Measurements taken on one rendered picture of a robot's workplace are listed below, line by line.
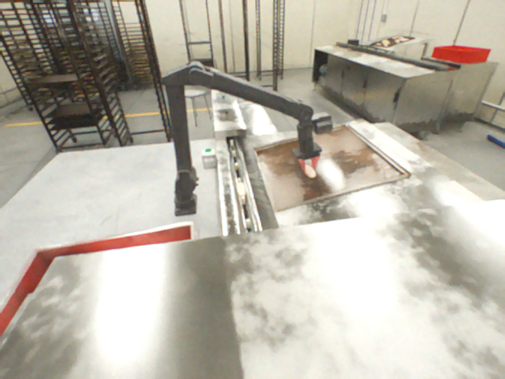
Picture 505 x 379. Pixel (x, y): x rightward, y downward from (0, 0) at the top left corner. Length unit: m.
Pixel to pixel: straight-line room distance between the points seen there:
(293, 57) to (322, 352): 8.29
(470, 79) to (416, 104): 0.77
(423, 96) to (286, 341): 3.66
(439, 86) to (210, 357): 3.78
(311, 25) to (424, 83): 5.23
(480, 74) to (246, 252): 4.25
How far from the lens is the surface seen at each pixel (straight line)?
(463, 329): 0.23
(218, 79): 0.88
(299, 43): 8.39
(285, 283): 0.21
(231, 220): 0.94
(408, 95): 3.64
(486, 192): 1.45
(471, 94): 4.43
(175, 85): 0.88
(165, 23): 8.05
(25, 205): 1.49
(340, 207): 0.92
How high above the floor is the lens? 1.47
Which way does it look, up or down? 34 degrees down
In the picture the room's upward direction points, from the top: 3 degrees counter-clockwise
